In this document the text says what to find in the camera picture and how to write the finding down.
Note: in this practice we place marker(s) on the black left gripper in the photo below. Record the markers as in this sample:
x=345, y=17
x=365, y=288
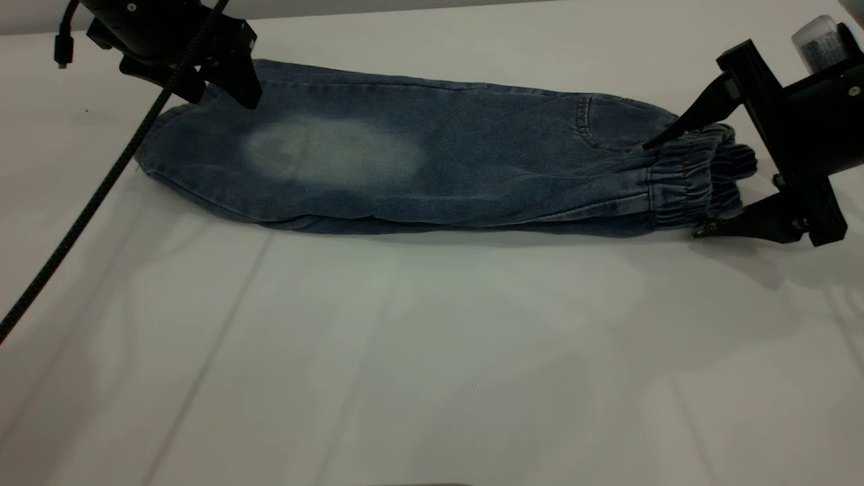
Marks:
x=148, y=27

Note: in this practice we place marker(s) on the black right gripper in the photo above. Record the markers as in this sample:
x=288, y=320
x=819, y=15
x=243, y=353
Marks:
x=810, y=128

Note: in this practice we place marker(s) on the blue denim pants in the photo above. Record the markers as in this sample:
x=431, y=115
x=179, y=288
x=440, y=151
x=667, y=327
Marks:
x=472, y=155

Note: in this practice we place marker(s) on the translucent white plastic cylinder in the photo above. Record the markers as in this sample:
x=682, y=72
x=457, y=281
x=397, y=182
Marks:
x=818, y=44

